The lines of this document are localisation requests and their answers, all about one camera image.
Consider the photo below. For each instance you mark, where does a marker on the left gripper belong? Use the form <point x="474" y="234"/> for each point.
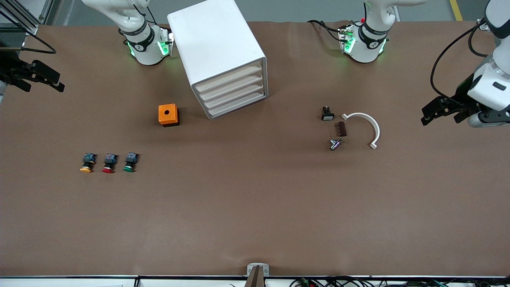
<point x="461" y="97"/>

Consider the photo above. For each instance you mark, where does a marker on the green push button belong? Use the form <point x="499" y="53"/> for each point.
<point x="130" y="162"/>

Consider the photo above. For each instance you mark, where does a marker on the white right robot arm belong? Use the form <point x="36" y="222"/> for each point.
<point x="145" y="48"/>

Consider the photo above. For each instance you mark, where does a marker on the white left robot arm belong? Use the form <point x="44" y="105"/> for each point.
<point x="364" y="48"/>

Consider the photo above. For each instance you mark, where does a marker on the yellow push button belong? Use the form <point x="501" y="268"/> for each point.
<point x="87" y="163"/>

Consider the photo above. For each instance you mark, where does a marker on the red push button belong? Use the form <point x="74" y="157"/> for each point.
<point x="108" y="164"/>

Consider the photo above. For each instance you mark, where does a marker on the orange button box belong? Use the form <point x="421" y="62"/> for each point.
<point x="167" y="114"/>

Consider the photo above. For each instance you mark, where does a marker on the brown terminal block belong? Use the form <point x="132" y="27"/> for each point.
<point x="342" y="128"/>

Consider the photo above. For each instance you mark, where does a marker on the small purple metal component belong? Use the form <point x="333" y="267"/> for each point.
<point x="334" y="144"/>

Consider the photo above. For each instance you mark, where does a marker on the white curved bracket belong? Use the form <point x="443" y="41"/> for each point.
<point x="372" y="123"/>

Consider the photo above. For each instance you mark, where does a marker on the black switch white face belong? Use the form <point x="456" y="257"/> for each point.
<point x="327" y="114"/>

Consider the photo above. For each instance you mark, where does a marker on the grey metal camera bracket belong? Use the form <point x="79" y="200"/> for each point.
<point x="257" y="270"/>

